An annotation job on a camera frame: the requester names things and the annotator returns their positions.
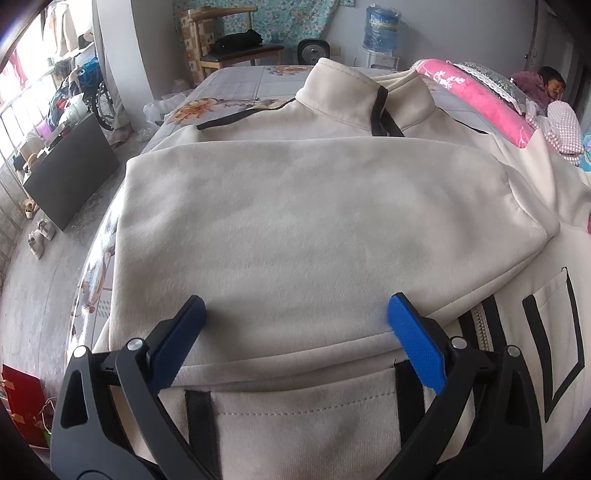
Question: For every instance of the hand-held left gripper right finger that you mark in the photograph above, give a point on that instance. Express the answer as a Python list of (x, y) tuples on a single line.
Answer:
[(415, 344)]

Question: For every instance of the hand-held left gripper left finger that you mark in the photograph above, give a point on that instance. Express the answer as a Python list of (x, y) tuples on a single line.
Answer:
[(178, 344)]

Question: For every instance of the cream zip jacket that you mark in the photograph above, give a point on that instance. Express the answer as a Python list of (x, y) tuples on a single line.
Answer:
[(300, 221)]

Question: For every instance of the pile of clothes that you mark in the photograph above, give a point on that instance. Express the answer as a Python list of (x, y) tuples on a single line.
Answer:
[(69, 101)]

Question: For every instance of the red paper bag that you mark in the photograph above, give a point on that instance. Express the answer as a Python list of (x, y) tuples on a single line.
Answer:
[(23, 401)]

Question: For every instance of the white shoe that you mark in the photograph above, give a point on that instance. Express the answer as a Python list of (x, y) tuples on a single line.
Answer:
[(36, 244), (46, 229)]

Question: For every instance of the dark low cabinet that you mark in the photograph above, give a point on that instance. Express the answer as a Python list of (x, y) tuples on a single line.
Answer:
[(69, 175)]

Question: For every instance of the pair of tan slippers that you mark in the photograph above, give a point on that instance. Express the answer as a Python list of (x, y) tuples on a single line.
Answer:
[(30, 207)]

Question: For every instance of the metal window railing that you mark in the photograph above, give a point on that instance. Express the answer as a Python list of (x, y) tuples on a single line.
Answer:
[(9, 184)]

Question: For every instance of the white plastic bag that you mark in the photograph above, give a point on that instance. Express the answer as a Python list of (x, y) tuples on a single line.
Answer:
[(159, 108)]

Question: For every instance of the pink floral blanket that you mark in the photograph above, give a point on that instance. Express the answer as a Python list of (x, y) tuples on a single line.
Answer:
[(485, 108)]

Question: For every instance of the light blue printed garment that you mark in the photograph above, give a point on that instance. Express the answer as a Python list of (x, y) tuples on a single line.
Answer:
[(587, 147)]

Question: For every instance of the floral plaid bed sheet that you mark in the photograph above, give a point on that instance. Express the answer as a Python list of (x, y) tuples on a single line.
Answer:
[(240, 87)]

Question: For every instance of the pink checkered cloth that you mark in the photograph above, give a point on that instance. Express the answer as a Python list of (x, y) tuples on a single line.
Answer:
[(563, 124)]

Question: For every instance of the lace-trimmed pillow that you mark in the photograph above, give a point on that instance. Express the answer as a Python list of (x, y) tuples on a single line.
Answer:
[(494, 78)]

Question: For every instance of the white water dispenser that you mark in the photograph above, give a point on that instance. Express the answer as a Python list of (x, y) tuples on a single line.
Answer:
[(376, 60)]

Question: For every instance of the wooden chair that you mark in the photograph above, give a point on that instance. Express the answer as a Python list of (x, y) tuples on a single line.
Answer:
[(240, 54)]

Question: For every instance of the black bag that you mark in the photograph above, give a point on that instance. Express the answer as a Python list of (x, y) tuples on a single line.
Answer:
[(240, 39)]

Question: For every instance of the black round fan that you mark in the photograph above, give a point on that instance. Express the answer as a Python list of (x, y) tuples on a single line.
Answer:
[(309, 50)]

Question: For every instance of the blue water bottle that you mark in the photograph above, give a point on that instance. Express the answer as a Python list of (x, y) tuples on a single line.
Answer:
[(381, 27)]

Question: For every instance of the teal floral wall cloth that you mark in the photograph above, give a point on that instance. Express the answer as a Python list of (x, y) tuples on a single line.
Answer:
[(295, 18)]

